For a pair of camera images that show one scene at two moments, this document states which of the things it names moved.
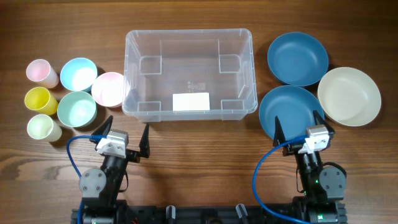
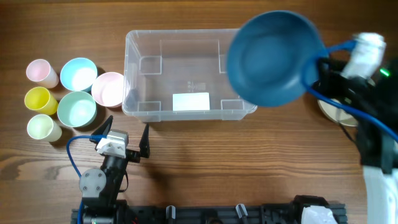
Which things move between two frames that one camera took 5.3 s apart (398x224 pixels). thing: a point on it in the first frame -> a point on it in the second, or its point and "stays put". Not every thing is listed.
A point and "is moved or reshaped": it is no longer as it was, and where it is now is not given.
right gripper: [280, 137] -> [326, 68]
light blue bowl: [78, 74] stays put
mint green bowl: [76, 109] stays put
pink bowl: [107, 89] stays put
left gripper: [134, 155] stays put
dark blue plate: [299, 59] is moved or reshaped
